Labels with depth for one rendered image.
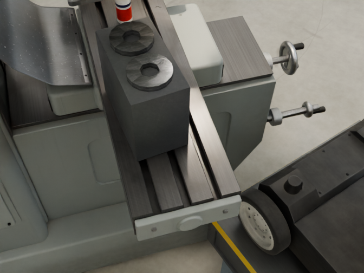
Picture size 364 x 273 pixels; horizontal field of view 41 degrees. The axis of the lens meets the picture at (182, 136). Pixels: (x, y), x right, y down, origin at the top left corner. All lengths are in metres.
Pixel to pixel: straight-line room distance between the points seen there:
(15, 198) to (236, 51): 0.81
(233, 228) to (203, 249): 0.42
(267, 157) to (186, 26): 0.90
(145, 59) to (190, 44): 0.50
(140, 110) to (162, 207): 0.20
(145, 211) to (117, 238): 0.82
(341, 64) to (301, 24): 0.34
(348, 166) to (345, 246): 0.25
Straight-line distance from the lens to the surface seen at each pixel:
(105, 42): 1.02
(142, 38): 1.00
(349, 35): 2.86
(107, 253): 1.84
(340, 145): 1.56
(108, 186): 1.72
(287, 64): 1.72
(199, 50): 1.43
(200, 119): 1.11
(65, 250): 1.80
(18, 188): 1.56
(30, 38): 1.37
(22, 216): 1.68
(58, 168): 1.58
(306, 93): 2.48
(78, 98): 1.36
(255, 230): 1.53
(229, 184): 1.02
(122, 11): 1.31
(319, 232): 1.42
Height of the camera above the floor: 1.80
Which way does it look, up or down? 54 degrees down
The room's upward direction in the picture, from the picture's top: 1 degrees clockwise
